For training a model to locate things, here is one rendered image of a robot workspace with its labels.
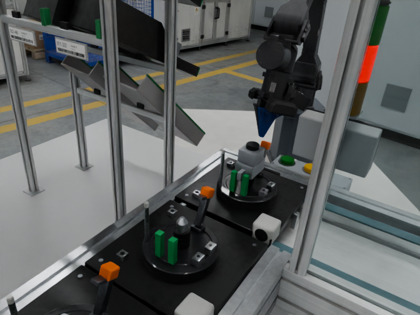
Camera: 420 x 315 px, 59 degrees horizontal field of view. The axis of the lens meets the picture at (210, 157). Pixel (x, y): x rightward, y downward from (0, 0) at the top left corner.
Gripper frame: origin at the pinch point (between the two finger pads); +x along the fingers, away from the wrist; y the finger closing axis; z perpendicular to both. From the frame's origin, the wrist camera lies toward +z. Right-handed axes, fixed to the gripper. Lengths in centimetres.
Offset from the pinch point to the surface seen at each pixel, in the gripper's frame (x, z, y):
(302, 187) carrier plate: 13.3, 12.5, -3.4
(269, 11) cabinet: -102, 219, 776
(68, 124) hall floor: 86, -89, 265
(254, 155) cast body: 5.6, -3.6, -9.0
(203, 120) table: 16, -3, 65
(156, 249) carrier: 20.0, -22.2, -26.4
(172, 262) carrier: 20.9, -19.5, -28.4
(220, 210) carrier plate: 18.5, -8.3, -11.0
